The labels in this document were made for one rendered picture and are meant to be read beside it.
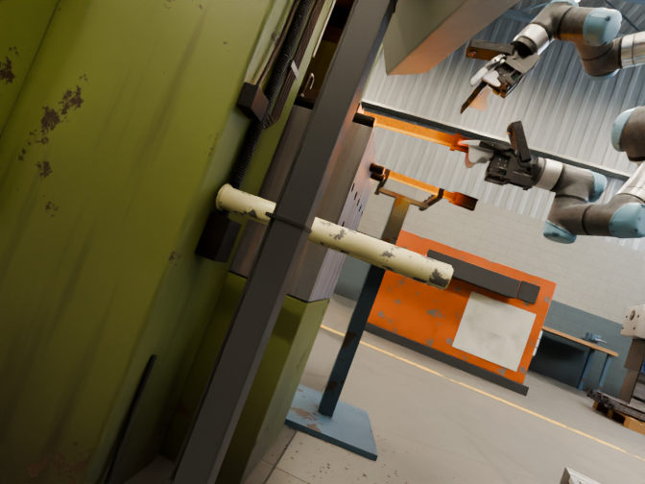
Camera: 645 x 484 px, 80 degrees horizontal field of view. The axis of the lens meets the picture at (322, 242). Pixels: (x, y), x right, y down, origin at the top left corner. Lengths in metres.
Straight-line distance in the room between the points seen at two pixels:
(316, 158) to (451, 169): 8.61
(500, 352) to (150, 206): 4.31
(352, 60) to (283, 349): 0.65
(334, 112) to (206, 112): 0.31
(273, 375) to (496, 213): 8.30
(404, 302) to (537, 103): 6.56
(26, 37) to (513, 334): 4.53
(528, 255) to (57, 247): 8.72
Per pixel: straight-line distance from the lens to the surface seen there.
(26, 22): 1.00
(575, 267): 9.38
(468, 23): 0.62
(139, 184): 0.76
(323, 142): 0.49
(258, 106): 0.75
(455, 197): 1.50
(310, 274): 0.91
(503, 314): 4.69
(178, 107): 0.77
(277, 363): 0.94
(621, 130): 1.38
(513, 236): 9.03
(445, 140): 1.12
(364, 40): 0.54
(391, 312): 4.53
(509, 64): 1.16
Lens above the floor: 0.57
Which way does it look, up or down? 3 degrees up
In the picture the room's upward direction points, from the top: 21 degrees clockwise
